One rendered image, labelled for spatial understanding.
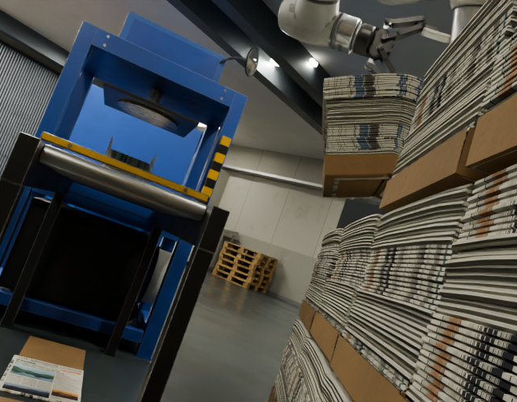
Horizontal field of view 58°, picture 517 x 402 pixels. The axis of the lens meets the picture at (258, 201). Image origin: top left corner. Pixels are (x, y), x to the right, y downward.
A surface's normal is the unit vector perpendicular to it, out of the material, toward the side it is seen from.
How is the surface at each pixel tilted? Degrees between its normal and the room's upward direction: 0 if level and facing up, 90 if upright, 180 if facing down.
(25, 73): 90
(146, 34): 90
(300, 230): 90
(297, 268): 90
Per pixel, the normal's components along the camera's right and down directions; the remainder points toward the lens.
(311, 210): -0.57, -0.29
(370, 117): -0.13, -0.16
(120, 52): 0.30, 0.00
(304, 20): -0.45, 0.52
